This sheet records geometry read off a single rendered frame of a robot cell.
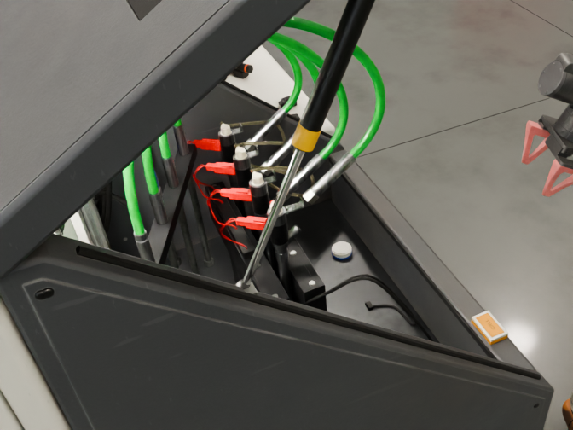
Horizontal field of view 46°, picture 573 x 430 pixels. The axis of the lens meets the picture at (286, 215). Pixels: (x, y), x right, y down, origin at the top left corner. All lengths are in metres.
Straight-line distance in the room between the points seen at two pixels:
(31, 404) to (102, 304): 0.12
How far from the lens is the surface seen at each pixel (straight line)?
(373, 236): 1.31
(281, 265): 1.08
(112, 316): 0.56
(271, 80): 1.62
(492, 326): 1.07
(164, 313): 0.57
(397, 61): 3.74
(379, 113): 0.99
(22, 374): 0.59
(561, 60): 1.18
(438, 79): 3.56
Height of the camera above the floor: 1.77
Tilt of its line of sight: 40 degrees down
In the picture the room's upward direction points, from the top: 7 degrees counter-clockwise
